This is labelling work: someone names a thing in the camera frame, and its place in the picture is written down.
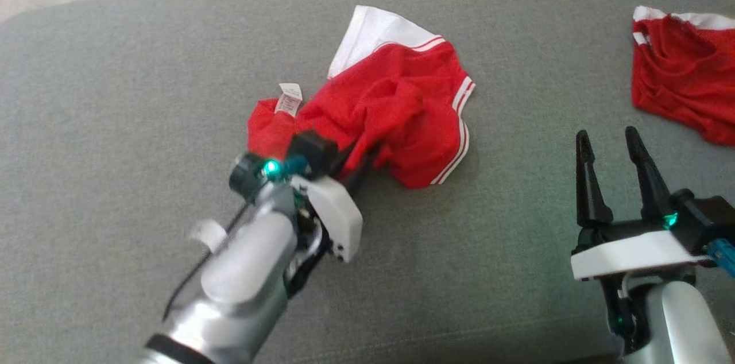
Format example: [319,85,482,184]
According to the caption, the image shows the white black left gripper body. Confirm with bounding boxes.
[284,175,363,291]

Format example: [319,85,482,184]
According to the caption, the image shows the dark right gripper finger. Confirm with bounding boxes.
[625,126,674,222]
[576,130,614,228]

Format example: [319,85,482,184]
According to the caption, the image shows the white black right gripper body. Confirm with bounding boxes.
[570,218,713,353]

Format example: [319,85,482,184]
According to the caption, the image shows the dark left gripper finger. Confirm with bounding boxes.
[343,149,382,195]
[336,143,368,182]

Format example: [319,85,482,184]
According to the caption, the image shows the red jersey with white sleeves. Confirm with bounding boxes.
[247,5,476,189]

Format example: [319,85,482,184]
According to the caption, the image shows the red shorts with white stripe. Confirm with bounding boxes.
[632,5,735,146]

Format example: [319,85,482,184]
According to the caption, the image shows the grey sofa seat cushion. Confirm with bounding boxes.
[0,0,735,364]

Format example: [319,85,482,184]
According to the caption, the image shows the blue left camera connector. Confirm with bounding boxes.
[277,154,311,181]

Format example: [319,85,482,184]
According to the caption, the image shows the blue camera connector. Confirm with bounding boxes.
[706,238,735,278]
[277,154,311,181]

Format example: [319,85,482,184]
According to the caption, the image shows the blue right camera connector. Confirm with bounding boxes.
[706,238,735,278]

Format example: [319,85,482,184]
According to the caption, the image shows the white left cable label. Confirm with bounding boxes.
[189,219,227,253]

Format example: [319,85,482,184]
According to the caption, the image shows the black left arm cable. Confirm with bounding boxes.
[163,203,253,322]

